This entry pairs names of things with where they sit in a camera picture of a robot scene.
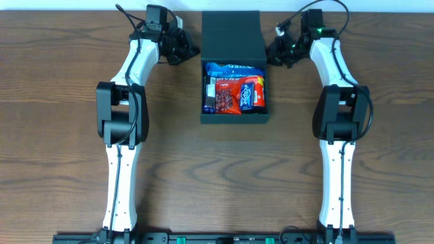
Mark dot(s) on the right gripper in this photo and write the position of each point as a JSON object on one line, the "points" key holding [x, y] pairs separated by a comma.
{"points": [[281, 51]]}

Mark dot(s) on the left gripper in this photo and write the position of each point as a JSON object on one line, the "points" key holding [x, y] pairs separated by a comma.
{"points": [[183, 49]]}

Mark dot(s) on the red Pringles can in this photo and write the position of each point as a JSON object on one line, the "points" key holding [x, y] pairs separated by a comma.
{"points": [[259, 98]]}

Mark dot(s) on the blue Oreo cookie pack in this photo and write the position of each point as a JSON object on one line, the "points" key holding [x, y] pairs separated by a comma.
{"points": [[231, 70]]}

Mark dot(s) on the dark blue wafer bar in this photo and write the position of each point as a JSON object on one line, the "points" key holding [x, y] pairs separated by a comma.
{"points": [[209, 106]]}

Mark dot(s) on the blue Eclipse mint box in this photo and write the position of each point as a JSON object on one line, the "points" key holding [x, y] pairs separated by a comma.
{"points": [[246, 102]]}

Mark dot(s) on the dark green box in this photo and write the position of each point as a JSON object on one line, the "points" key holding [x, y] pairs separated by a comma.
{"points": [[233, 37]]}

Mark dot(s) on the red Hacks candy bag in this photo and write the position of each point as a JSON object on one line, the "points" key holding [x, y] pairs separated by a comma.
{"points": [[228, 95]]}

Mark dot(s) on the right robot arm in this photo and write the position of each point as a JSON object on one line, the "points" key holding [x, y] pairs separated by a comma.
{"points": [[343, 116]]}

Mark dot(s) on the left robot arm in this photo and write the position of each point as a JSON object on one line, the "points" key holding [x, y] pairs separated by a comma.
{"points": [[122, 113]]}

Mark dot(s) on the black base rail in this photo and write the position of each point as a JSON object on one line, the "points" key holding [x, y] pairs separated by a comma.
{"points": [[164, 238]]}

